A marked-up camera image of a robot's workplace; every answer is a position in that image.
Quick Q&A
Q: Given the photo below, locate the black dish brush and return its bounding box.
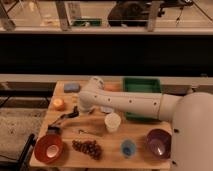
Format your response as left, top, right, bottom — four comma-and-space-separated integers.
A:
46, 106, 79, 134

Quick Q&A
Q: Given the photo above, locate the orange carrot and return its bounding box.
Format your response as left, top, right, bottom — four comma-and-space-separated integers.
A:
104, 84, 121, 92

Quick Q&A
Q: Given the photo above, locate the orange bowl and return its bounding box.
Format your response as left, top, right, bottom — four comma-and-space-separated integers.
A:
34, 134, 63, 164

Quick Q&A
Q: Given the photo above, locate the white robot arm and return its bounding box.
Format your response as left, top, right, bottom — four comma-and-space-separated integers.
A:
78, 77, 213, 171

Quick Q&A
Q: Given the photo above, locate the blue sponge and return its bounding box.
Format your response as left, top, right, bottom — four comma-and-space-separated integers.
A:
64, 83, 80, 93

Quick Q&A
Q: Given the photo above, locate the blue plastic cup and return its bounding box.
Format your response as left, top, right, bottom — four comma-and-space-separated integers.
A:
120, 139, 136, 158

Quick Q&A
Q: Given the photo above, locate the yellow banana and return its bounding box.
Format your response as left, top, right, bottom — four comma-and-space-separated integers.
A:
72, 96, 78, 103

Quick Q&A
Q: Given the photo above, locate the grey blue cloth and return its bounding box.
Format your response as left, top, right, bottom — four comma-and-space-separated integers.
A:
100, 106, 114, 114

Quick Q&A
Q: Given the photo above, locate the purple bowl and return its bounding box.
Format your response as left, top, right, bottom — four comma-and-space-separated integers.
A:
146, 129, 171, 159

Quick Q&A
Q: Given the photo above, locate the orange fruit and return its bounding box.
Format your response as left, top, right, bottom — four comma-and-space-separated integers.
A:
53, 98, 65, 111

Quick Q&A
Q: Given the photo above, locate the bunch of dark grapes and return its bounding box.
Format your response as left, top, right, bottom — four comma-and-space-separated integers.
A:
72, 140, 102, 160

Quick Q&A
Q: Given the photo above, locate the green plastic tray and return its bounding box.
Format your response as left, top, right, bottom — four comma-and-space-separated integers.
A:
123, 77, 161, 122

